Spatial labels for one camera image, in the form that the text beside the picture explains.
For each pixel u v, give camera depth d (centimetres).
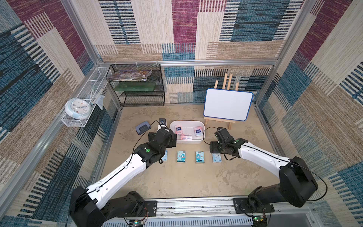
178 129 102
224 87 91
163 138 56
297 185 43
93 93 80
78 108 68
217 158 89
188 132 102
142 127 104
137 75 85
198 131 100
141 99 119
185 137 92
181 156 89
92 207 38
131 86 106
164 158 89
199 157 89
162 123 66
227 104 93
